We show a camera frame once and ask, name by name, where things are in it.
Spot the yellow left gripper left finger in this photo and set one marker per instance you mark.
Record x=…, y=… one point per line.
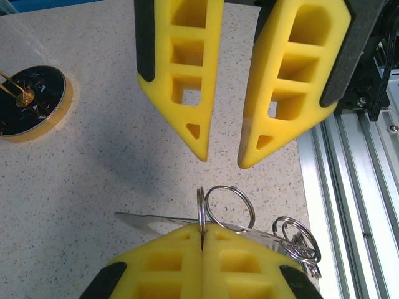
x=156, y=274

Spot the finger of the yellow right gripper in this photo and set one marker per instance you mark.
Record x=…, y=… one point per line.
x=265, y=78
x=212, y=62

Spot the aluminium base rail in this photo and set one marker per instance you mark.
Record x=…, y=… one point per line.
x=349, y=187

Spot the silver keyring bunch with opener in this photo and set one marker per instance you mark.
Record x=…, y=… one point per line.
x=140, y=219

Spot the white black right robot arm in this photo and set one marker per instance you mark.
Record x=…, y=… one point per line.
x=374, y=71

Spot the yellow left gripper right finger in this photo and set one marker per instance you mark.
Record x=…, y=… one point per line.
x=249, y=274

